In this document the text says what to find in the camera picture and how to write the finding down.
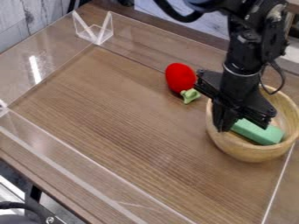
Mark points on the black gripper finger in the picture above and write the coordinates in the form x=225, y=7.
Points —
x=234, y=116
x=221, y=114

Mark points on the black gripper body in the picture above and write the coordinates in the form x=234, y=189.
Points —
x=238, y=88

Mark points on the wooden bowl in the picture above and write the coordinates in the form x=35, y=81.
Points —
x=247, y=150

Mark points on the green rectangular block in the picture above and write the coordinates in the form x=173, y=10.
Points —
x=267, y=136

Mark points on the red plush strawberry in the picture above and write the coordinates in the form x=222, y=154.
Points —
x=181, y=79

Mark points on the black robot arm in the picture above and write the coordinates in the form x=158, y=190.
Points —
x=257, y=43

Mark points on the metal leg in background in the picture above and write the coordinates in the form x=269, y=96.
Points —
x=290, y=18

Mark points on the clear acrylic corner bracket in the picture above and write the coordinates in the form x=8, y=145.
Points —
x=97, y=34

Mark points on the clear acrylic tray wall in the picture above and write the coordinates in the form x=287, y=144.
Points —
x=101, y=196

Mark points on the black table frame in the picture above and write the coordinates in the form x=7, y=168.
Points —
x=35, y=213

